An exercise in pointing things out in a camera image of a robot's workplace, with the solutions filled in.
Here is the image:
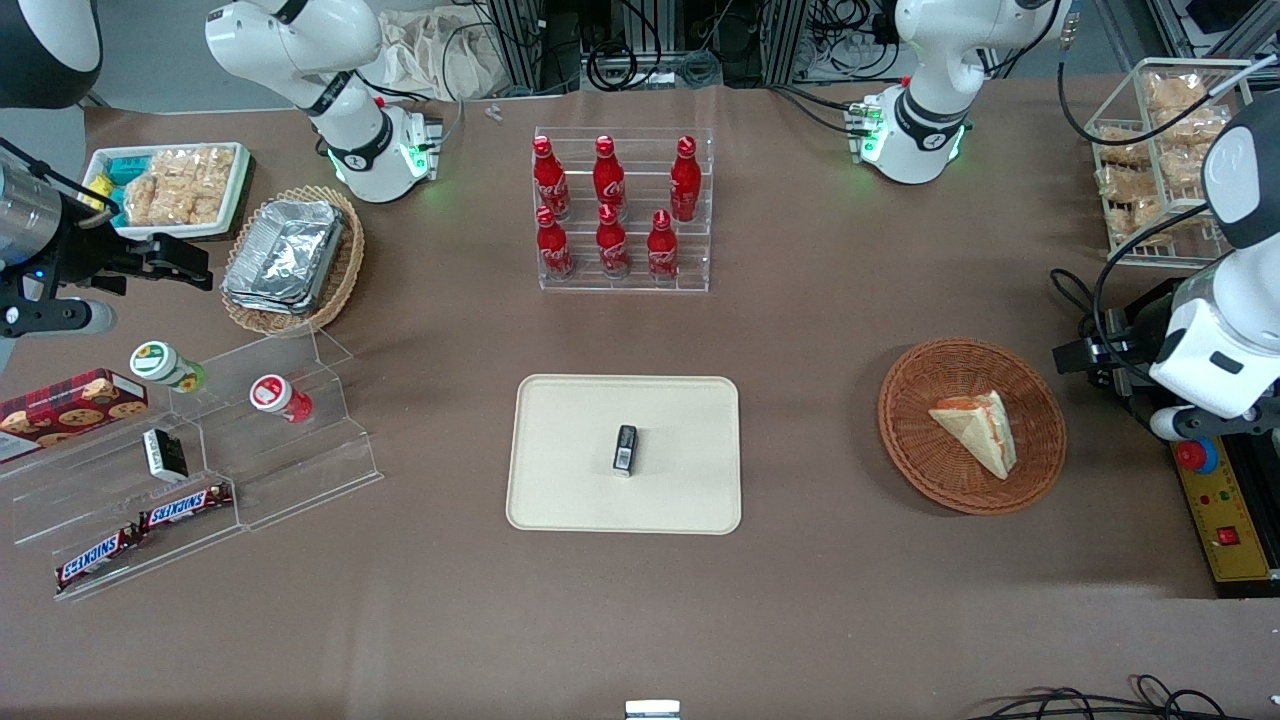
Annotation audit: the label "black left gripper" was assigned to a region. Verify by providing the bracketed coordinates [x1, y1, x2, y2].
[1053, 330, 1166, 386]

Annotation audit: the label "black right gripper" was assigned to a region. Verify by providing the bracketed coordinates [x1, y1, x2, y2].
[45, 215, 215, 298]

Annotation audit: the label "triangular sandwich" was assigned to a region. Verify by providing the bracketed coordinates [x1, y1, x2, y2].
[928, 389, 1018, 481]

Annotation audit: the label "white rectangular snack tray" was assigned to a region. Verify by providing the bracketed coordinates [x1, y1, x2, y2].
[82, 142, 251, 242]

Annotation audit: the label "oval light wicker basket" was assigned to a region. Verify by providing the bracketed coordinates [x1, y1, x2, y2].
[220, 185, 366, 338]

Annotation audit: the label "round brown wicker basket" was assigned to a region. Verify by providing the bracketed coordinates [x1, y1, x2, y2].
[877, 337, 1067, 517]

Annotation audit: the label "beige plastic tray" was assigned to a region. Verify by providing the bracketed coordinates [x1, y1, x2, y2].
[505, 374, 743, 536]

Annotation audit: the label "clear rice cracker packets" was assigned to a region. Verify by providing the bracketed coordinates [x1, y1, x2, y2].
[122, 148, 236, 227]

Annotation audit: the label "stacked aluminium foil trays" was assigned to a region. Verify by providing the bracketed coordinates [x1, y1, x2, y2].
[222, 199, 347, 317]

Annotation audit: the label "green lidded cup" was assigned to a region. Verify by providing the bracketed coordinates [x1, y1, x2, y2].
[130, 341, 208, 393]

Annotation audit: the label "red lidded cup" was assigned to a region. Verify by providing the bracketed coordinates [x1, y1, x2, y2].
[249, 374, 314, 424]

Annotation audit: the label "red cookie box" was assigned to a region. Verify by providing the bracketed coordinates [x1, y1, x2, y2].
[0, 368, 149, 463]

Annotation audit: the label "small black white box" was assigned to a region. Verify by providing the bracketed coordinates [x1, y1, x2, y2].
[142, 428, 189, 483]

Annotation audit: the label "yellow emergency stop control box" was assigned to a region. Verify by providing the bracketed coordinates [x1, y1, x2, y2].
[1170, 435, 1280, 599]

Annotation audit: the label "clear acrylic stepped shelf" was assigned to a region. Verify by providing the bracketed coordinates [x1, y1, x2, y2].
[0, 395, 248, 603]
[168, 328, 384, 531]

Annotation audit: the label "Snickers chocolate bar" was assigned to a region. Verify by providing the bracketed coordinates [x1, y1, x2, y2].
[137, 483, 234, 532]
[54, 523, 143, 593]

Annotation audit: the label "beige cloth bag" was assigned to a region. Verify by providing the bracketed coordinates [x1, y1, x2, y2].
[375, 10, 521, 101]

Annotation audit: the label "red cola bottle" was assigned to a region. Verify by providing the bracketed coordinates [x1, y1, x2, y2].
[595, 204, 631, 278]
[535, 206, 577, 281]
[646, 209, 681, 282]
[669, 135, 703, 223]
[531, 135, 571, 221]
[592, 134, 628, 221]

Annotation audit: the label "clear acrylic bottle rack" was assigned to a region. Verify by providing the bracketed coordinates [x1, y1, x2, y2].
[533, 126, 715, 294]

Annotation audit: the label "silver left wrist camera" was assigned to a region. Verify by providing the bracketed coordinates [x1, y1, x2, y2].
[1148, 403, 1196, 443]

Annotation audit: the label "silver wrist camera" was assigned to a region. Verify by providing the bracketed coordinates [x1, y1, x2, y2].
[1148, 403, 1196, 443]
[0, 298, 117, 338]

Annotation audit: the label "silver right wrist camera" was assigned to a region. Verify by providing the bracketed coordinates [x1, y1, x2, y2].
[0, 298, 117, 338]

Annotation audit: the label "white wire basket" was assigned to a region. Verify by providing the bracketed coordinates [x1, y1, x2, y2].
[1085, 57, 1256, 268]

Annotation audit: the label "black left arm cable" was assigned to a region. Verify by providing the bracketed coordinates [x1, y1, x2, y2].
[1055, 0, 1280, 147]

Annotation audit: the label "cracker packets in wire basket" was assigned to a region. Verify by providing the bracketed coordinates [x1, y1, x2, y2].
[1095, 70, 1236, 251]

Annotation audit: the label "black floor cables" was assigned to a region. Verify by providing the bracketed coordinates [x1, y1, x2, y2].
[965, 675, 1280, 720]

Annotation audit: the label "black background cable bundle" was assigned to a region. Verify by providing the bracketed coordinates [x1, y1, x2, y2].
[585, 0, 901, 89]

